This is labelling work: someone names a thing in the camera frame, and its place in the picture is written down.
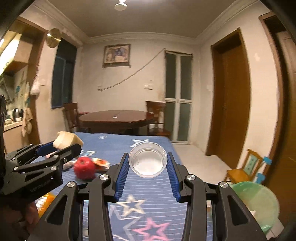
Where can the ceiling lamp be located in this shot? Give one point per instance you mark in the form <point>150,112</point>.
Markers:
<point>121,6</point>

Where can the yellow snack wrapper with barcode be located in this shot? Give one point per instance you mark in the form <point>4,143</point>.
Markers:
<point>44,202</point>

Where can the orange torn small carton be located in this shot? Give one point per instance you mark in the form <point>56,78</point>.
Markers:
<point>101,165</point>

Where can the framed wall picture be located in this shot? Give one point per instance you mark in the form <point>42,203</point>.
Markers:
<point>116,55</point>

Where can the electric kettle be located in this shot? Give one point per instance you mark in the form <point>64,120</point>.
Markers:
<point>16,114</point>

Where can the white glass double door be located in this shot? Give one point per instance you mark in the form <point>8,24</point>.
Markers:
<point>178,95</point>

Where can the hanging white plastic bag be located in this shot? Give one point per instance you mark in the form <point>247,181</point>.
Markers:
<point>35,89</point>

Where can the small yellow child chair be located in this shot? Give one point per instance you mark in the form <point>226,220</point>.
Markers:
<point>250,169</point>

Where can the red apple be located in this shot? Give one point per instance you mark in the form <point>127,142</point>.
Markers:
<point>84,168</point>

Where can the dark wooden dining table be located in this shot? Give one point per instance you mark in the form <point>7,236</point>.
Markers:
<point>122,122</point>

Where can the yellow sponge block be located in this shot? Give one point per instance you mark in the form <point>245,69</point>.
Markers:
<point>66,139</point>

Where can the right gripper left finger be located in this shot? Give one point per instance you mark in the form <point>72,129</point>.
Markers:
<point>63,219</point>

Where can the left wooden chair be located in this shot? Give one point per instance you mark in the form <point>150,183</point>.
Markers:
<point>72,116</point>

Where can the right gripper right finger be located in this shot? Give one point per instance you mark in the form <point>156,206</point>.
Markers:
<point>214,212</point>

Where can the right wooden chair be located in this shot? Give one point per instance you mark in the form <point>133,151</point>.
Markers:
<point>157,127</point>

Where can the dark window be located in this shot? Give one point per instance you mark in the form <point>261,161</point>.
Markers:
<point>63,72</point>

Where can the blue star patterned tablecloth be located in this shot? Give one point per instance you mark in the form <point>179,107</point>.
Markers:
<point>147,209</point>

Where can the wooden chair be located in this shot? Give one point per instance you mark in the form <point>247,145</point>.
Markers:
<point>72,116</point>
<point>157,127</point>

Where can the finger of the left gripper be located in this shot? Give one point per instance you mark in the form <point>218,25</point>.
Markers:
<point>51,163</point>
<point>30,153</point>

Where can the round gold wall clock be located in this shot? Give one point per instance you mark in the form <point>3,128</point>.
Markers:
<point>53,38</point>

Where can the person's left hand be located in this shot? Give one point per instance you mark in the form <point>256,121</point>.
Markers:
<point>31,215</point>

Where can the brown wooden door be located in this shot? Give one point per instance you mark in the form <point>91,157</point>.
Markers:
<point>231,99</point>

